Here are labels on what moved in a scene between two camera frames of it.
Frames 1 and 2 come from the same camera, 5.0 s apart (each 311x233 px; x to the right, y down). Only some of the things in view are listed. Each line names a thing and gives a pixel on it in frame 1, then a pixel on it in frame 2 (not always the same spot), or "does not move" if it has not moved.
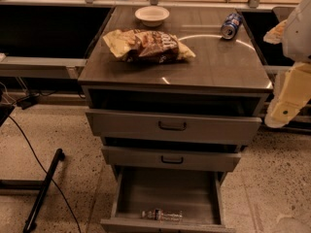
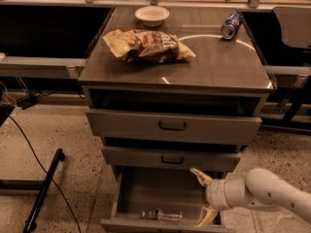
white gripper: (298, 36) → (215, 193)
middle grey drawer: (169, 159) does not move
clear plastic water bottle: (160, 216) does not move
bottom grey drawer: (193, 190) does not move
